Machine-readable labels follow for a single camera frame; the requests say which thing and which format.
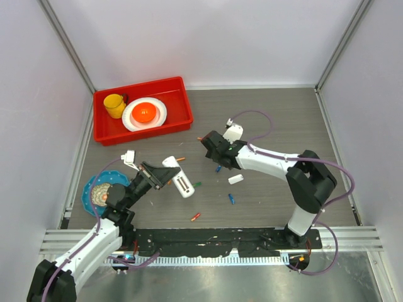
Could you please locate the blue patterned plate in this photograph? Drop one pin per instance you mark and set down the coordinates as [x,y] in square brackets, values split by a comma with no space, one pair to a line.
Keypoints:
[94,194]

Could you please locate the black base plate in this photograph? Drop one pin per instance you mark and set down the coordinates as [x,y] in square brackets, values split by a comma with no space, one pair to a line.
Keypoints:
[216,242]

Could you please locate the red plastic bin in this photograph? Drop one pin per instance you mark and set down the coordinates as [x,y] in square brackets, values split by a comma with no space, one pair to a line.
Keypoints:
[171,91]

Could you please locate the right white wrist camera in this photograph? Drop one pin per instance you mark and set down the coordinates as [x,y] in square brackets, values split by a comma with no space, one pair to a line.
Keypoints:
[233,131]

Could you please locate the red orange battery lower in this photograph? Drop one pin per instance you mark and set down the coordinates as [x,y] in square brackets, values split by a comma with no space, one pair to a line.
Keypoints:
[195,217]

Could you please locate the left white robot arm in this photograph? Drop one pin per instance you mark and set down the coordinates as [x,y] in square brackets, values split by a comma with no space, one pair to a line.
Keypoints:
[63,278]

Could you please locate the white battery cover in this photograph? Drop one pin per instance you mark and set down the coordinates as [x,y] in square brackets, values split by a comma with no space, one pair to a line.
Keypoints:
[235,179]

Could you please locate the yellow mug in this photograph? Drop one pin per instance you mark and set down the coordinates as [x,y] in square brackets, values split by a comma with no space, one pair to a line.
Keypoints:
[115,105]

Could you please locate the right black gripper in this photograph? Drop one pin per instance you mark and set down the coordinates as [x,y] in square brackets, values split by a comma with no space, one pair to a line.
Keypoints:
[212,155]

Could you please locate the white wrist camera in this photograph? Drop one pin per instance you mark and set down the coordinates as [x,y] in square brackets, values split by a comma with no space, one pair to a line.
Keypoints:
[129,159]
[233,131]

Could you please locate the white paper plate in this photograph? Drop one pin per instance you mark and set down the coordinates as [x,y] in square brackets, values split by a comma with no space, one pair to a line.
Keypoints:
[131,125]

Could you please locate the orange bowl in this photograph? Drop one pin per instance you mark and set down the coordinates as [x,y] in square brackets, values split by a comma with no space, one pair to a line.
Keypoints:
[144,112]

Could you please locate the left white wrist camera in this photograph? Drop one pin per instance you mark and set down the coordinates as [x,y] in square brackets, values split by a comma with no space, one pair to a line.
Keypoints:
[129,159]

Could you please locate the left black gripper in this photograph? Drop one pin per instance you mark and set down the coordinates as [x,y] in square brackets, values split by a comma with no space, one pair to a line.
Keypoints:
[160,175]

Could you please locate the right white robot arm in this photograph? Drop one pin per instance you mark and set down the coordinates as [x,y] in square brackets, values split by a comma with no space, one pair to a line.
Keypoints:
[310,182]

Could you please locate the white remote control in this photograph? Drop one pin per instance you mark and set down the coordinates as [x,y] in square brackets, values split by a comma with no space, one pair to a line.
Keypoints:
[180,180]

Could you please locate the white slotted cable duct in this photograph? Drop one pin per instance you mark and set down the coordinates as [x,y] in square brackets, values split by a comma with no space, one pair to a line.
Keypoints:
[231,260]

